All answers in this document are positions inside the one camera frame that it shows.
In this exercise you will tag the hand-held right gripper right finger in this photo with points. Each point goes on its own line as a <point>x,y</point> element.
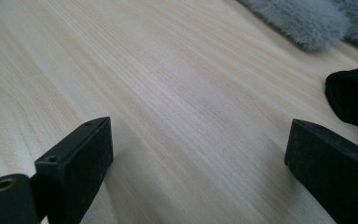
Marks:
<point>332,168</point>

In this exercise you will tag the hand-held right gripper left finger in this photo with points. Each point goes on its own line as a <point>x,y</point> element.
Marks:
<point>77,155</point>

